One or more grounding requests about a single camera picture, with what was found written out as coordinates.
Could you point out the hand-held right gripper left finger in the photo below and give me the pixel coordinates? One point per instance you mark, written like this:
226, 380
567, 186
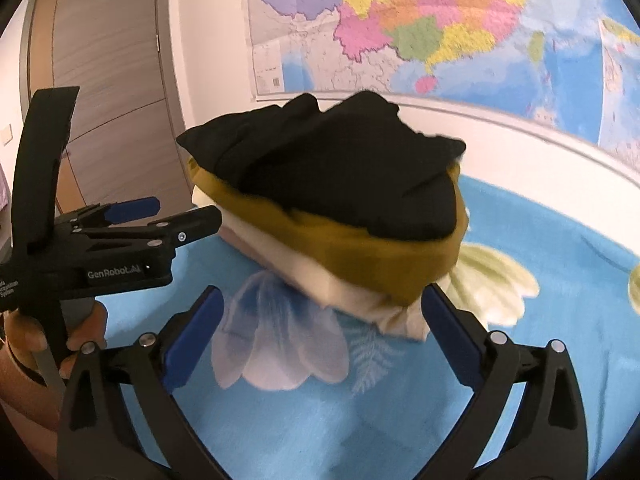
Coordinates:
195, 340

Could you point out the mustard garment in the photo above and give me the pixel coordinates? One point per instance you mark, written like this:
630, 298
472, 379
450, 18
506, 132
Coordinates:
380, 260

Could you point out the person's left hand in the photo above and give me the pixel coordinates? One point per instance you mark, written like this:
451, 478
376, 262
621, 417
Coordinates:
92, 325

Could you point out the white light switch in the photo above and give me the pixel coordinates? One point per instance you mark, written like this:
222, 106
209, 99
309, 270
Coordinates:
5, 135

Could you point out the person's left forearm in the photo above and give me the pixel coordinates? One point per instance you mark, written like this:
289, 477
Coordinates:
20, 400

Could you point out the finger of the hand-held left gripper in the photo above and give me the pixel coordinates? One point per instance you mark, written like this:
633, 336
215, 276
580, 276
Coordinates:
195, 222
132, 208

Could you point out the colourful wall map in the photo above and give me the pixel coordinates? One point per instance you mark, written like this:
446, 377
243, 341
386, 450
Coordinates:
450, 25

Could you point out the cream garment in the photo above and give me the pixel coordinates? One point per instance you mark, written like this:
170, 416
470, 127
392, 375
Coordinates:
320, 280

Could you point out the wooden door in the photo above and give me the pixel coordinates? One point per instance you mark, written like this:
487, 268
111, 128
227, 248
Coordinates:
115, 75

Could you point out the blue floral blanket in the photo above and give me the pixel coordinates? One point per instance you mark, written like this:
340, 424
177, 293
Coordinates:
500, 385

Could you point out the black coat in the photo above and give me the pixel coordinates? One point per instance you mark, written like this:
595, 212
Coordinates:
340, 170

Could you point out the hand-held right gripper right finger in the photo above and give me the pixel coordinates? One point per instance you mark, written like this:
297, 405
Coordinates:
450, 340

